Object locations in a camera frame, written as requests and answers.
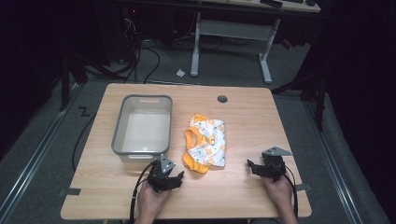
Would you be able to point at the round grey table grommet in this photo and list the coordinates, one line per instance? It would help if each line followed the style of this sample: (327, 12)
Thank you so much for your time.
(222, 99)

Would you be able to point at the black keyboard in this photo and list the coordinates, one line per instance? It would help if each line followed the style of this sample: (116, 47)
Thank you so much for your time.
(271, 3)

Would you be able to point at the white desk with metal legs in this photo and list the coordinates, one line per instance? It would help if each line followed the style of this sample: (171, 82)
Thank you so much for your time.
(232, 29)

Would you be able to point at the grey table edge bracket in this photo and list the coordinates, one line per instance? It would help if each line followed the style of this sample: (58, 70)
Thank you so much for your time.
(71, 191)
(303, 187)

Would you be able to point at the white bin with grey rim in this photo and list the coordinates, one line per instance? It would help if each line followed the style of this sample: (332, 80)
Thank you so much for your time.
(144, 130)

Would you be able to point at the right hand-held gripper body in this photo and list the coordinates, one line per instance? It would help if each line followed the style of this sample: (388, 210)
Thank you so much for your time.
(274, 165)

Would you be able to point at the black computer mouse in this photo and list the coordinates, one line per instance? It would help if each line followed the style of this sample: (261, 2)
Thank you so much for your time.
(310, 2)

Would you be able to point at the black metal stand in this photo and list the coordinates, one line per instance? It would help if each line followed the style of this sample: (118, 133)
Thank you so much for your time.
(320, 102)
(64, 84)

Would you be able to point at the person's right hand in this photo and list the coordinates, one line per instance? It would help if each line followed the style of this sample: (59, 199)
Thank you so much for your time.
(278, 193)

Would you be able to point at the metal floor rail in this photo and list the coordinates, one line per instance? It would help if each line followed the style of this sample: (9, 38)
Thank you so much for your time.
(334, 168)
(31, 165)

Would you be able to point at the crumpled white paper scrap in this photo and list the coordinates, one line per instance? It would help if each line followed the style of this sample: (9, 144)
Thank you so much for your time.
(180, 73)

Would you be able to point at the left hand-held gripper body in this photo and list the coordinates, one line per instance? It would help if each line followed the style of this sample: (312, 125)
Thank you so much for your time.
(159, 177)

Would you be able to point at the orange and white baby garment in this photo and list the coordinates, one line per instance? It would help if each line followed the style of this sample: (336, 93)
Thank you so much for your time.
(206, 144)

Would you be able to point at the person's left hand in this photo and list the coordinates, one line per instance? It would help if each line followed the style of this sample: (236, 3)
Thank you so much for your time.
(152, 200)

